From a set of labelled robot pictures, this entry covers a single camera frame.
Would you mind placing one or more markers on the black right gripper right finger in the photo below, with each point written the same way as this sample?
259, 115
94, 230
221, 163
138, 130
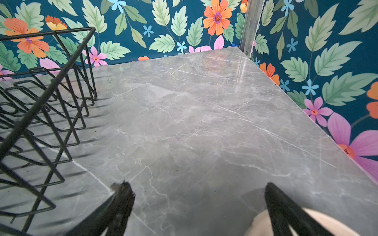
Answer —
287, 216

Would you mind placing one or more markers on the pink round alarm clock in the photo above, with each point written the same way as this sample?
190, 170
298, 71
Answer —
261, 225

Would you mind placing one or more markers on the black wire dish rack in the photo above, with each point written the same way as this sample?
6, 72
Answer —
59, 108

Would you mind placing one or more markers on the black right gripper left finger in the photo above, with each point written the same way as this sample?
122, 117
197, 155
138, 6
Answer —
111, 217

